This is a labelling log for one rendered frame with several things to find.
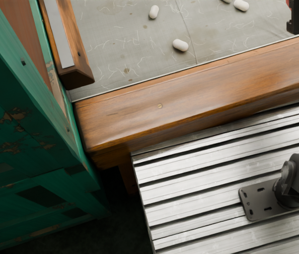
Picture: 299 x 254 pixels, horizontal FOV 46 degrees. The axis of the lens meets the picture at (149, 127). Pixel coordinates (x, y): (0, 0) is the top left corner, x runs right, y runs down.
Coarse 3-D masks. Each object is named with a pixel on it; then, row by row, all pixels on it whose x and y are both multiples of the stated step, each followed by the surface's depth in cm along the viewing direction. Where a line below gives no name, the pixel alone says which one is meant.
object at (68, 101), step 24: (72, 120) 64; (72, 168) 59; (0, 192) 60; (24, 192) 71; (48, 192) 77; (72, 192) 78; (96, 192) 100; (0, 216) 83; (24, 216) 91; (48, 216) 96; (72, 216) 119; (96, 216) 126; (0, 240) 116; (24, 240) 125
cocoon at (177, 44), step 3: (177, 39) 76; (174, 42) 76; (177, 42) 76; (180, 42) 76; (183, 42) 76; (174, 45) 76; (177, 45) 76; (180, 45) 76; (183, 45) 75; (186, 45) 76; (177, 48) 76; (180, 48) 76; (183, 48) 76; (186, 48) 76
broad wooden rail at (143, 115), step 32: (224, 64) 74; (256, 64) 73; (288, 64) 73; (96, 96) 73; (128, 96) 71; (160, 96) 71; (192, 96) 71; (224, 96) 71; (256, 96) 71; (288, 96) 77; (96, 128) 69; (128, 128) 69; (160, 128) 69; (192, 128) 75; (96, 160) 75; (128, 160) 83
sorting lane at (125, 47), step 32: (96, 0) 82; (128, 0) 82; (160, 0) 82; (192, 0) 82; (256, 0) 82; (96, 32) 79; (128, 32) 79; (160, 32) 79; (192, 32) 79; (224, 32) 79; (256, 32) 79; (288, 32) 79; (96, 64) 76; (128, 64) 76; (160, 64) 76; (192, 64) 76
